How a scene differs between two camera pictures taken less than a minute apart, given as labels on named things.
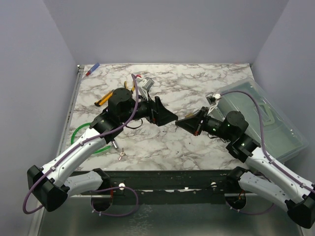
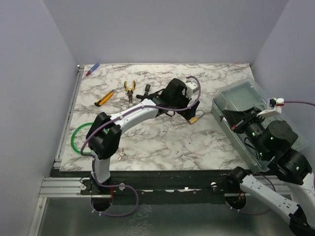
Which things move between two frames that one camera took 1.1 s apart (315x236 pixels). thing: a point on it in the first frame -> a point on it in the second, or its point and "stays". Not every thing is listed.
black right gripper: (192, 124) -> (234, 117)
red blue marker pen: (93, 69) stays
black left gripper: (158, 113) -> (189, 113)
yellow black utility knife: (104, 99) stays
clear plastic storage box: (268, 124) stays
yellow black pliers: (132, 88) stays
